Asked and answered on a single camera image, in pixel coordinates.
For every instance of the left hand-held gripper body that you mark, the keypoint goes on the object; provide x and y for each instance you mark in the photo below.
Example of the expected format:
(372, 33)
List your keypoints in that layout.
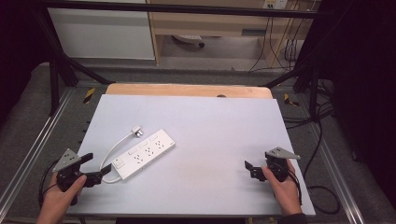
(67, 160)

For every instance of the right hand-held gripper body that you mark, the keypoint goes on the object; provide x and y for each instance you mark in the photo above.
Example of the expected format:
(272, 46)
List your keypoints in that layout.
(278, 165)

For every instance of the white power strip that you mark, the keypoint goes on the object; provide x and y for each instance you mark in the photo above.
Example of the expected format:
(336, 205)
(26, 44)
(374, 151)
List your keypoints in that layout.
(144, 154)
(188, 39)

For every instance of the person's right hand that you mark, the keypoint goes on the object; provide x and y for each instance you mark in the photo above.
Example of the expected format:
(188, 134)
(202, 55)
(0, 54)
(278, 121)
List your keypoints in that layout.
(286, 194)

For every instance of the person's left hand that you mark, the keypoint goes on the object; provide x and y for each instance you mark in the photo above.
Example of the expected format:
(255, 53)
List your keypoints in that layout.
(57, 199)

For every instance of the white plug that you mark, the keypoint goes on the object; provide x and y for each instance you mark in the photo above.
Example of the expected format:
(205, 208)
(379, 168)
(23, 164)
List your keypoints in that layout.
(136, 130)

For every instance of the black metal stand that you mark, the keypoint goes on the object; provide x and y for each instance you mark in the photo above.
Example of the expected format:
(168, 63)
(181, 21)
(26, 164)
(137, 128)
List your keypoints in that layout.
(62, 68)
(306, 77)

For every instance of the wooden board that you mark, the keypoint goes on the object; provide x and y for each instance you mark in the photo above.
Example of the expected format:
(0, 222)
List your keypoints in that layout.
(186, 90)

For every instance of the black curtain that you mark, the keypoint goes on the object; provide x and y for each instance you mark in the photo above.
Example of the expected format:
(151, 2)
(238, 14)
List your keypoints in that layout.
(364, 87)
(18, 56)

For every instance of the white cabinet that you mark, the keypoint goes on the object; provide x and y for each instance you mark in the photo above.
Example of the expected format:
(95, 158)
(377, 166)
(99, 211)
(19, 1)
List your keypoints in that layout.
(99, 34)

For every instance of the white power strip under desk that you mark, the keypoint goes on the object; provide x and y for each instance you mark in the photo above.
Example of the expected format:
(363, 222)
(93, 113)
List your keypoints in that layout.
(188, 39)

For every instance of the wooden desk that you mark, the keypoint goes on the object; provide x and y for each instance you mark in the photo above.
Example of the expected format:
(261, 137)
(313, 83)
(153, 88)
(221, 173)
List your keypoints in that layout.
(218, 23)

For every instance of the aluminium rail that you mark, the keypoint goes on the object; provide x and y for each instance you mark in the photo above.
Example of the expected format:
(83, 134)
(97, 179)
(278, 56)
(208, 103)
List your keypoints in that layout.
(34, 146)
(337, 174)

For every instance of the white wall socket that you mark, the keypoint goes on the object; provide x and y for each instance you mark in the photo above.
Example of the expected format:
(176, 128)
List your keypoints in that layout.
(275, 3)

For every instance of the black metal frame bar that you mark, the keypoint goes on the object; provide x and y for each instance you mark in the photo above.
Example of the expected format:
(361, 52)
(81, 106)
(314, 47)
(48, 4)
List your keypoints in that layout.
(186, 8)

